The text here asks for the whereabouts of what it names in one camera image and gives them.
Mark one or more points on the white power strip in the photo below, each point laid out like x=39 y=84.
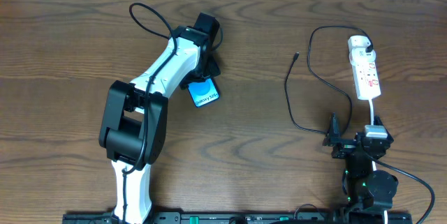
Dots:
x=366 y=81

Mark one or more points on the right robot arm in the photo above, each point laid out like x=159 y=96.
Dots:
x=370 y=191

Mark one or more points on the white USB charger adapter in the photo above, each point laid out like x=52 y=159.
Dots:
x=359 y=51

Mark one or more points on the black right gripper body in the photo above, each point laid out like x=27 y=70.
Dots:
x=349 y=142

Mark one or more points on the blue Galaxy smartphone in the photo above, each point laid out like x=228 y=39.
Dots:
x=203 y=93

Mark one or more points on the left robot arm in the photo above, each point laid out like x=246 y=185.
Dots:
x=134 y=123

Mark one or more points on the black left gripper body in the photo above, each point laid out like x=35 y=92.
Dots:
x=204 y=74

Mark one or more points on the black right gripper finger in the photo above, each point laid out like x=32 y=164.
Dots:
x=378 y=124
x=333 y=134

